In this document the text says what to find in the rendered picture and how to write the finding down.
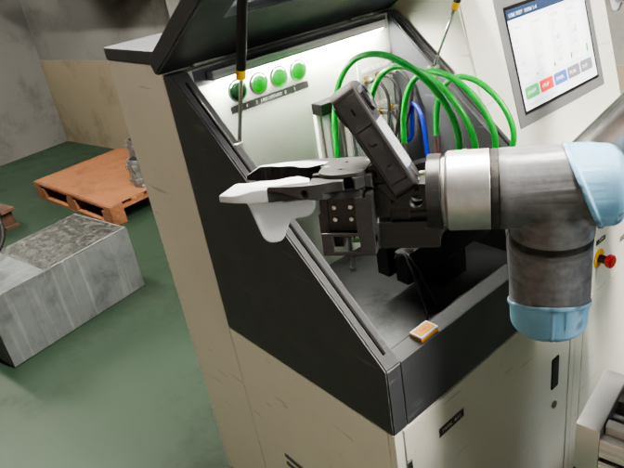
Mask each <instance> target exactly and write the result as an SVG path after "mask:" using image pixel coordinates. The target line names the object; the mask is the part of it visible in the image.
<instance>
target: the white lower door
mask: <svg viewBox="0 0 624 468"><path fill-rule="evenodd" d="M568 357H569V340H568V341H565V342H559V343H556V342H552V343H550V342H541V341H536V340H533V339H530V338H528V337H526V336H525V335H523V334H522V333H520V332H519V331H516V332H515V333H514V334H513V335H511V336H510V337H509V338H508V339H507V340H506V341H505V342H503V343H502V344H501V345H500V346H499V347H497V348H496V349H495V350H494V351H493V352H492V353H491V354H489V355H488V356H487V357H486V358H485V359H483V360H482V361H481V362H480V363H479V364H478V365H477V366H475V367H474V368H473V369H472V370H471V371H469V372H468V373H467V374H466V375H465V376H464V377H462V378H461V379H460V380H459V381H458V382H457V383H455V384H454V385H453V386H452V387H451V388H450V389H449V390H448V391H447V392H446V393H445V394H444V395H443V396H441V397H440V398H439V399H438V400H437V401H435V402H434V403H433V404H432V405H431V406H430V407H429V408H427V409H426V410H425V411H424V412H423V413H421V414H420V415H419V416H418V417H417V418H416V419H414V420H413V421H412V422H411V423H410V424H407V426H406V427H405V428H404V429H403V430H402V433H403V441H404V449H405V457H406V465H407V468H563V460H564V443H565V426H566V391H567V374H568Z"/></svg>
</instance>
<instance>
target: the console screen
mask: <svg viewBox="0 0 624 468"><path fill-rule="evenodd" d="M492 1H493V6H494V9H495V14H496V19H497V22H498V27H499V31H500V39H501V43H502V48H503V52H504V57H505V61H506V65H507V70H508V73H509V78H510V83H511V87H512V91H513V99H514V104H515V107H516V112H517V116H518V121H519V125H520V129H523V128H525V127H527V126H528V125H530V124H533V123H534V122H536V121H537V120H539V119H541V118H543V117H545V116H547V115H548V114H550V113H552V112H554V111H556V110H558V109H560V108H562V107H564V106H565V105H566V104H568V103H570V102H572V101H574V100H575V99H577V98H580V97H582V96H584V95H585V94H587V93H589V92H591V91H592V90H594V89H595V88H597V87H599V86H601V85H603V84H604V83H605V81H604V76H603V70H602V65H601V60H600V54H599V49H598V44H597V38H596V32H595V28H594V22H593V16H592V7H591V1H590V0H492Z"/></svg>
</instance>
